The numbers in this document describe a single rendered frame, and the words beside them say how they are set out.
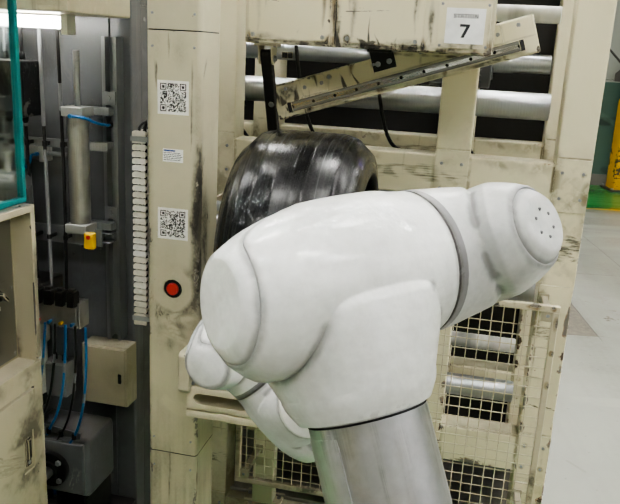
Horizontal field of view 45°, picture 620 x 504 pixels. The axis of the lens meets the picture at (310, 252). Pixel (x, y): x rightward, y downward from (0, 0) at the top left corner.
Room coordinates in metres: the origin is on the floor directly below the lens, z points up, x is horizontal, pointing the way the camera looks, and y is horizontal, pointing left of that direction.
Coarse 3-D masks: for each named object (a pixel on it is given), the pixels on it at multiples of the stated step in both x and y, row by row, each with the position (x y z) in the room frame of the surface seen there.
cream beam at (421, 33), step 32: (256, 0) 1.93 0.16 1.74; (288, 0) 1.91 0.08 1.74; (320, 0) 1.90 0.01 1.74; (352, 0) 1.88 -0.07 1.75; (384, 0) 1.86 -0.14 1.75; (416, 0) 1.85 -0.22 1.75; (448, 0) 1.83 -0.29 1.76; (480, 0) 1.82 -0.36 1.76; (256, 32) 1.93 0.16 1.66; (288, 32) 1.91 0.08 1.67; (320, 32) 1.90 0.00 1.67; (352, 32) 1.88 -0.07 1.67; (384, 32) 1.86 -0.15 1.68; (416, 32) 1.85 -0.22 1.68
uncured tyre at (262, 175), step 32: (256, 160) 1.58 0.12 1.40; (288, 160) 1.57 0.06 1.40; (320, 160) 1.56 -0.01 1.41; (352, 160) 1.59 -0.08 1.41; (224, 192) 1.57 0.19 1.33; (256, 192) 1.51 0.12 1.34; (288, 192) 1.50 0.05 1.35; (320, 192) 1.50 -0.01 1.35; (352, 192) 1.53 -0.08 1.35; (224, 224) 1.51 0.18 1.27
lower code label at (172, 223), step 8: (160, 208) 1.71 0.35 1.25; (168, 208) 1.70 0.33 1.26; (160, 216) 1.71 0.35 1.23; (168, 216) 1.70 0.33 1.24; (176, 216) 1.70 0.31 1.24; (184, 216) 1.69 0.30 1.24; (160, 224) 1.71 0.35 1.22; (168, 224) 1.70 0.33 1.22; (176, 224) 1.70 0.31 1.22; (184, 224) 1.69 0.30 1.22; (160, 232) 1.71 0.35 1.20; (168, 232) 1.70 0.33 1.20; (176, 232) 1.70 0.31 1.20; (184, 232) 1.69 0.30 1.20; (184, 240) 1.69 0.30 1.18
